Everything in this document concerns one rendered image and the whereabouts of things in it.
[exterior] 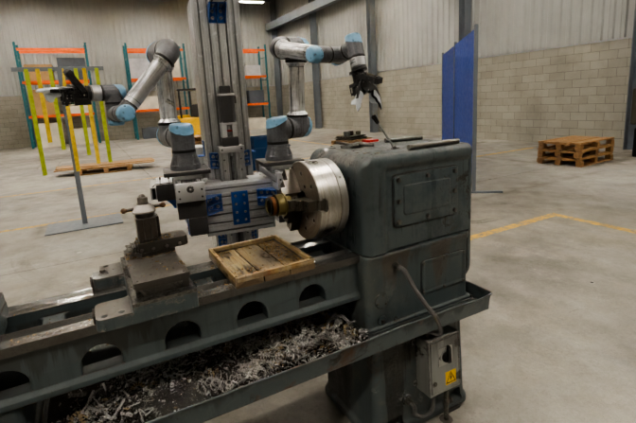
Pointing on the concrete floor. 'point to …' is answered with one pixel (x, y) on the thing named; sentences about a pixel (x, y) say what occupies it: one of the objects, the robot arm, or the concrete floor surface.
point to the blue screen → (462, 96)
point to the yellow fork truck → (191, 113)
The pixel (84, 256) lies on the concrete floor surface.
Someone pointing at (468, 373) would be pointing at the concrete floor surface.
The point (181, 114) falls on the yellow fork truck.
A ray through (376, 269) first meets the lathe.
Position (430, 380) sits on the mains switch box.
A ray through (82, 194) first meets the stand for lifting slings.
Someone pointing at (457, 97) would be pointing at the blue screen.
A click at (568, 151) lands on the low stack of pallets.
